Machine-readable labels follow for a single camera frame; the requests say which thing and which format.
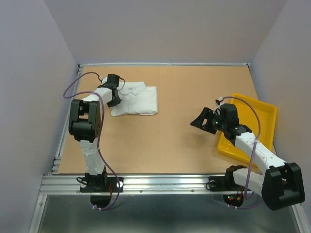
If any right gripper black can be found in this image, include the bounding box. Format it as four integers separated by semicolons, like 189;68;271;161
189;107;227;134

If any white long sleeve shirt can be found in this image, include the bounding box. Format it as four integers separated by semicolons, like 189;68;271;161
111;82;158;117

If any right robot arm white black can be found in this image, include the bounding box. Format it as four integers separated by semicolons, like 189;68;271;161
190;101;306;211

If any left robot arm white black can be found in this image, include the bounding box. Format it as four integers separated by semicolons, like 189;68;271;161
63;72;122;191

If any yellow plastic tray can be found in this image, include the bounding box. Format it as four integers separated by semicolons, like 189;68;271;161
217;93;277;164

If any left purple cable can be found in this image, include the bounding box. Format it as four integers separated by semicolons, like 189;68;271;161
63;72;122;211

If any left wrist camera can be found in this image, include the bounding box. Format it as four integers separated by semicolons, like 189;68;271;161
100;76;107;84

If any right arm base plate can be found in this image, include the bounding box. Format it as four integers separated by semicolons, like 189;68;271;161
205;176;244;209

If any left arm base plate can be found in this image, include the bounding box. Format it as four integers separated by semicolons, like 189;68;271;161
76;176;124;209

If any aluminium mounting rail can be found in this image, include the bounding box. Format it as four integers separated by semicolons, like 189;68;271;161
39;169;264;195

